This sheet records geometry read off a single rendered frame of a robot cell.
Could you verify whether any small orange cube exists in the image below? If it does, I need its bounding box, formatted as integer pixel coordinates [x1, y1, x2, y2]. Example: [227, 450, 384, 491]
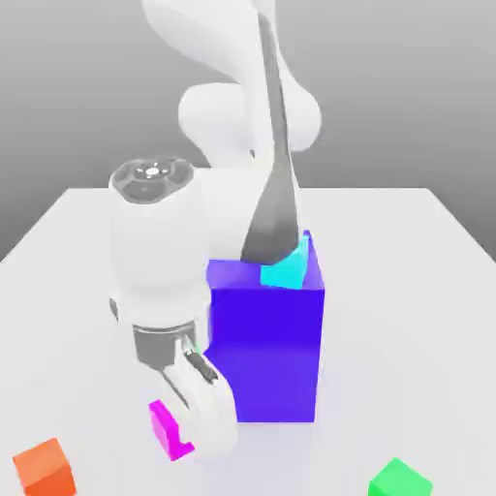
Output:
[12, 437, 78, 496]

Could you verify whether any small cyan cube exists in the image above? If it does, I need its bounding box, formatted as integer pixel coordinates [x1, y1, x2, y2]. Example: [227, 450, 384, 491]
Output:
[260, 234, 311, 291]

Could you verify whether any small green cube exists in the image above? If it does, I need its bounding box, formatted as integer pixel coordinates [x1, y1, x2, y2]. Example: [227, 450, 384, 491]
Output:
[366, 457, 434, 496]

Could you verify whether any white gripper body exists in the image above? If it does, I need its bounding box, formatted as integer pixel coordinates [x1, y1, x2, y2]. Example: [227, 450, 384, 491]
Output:
[162, 350, 239, 460]

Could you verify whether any large blue box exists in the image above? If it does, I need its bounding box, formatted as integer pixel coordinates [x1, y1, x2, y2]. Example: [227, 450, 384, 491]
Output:
[203, 230, 326, 424]

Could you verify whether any small magenta cube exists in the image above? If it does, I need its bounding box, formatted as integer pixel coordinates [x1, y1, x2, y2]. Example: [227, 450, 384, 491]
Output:
[148, 399, 196, 462]

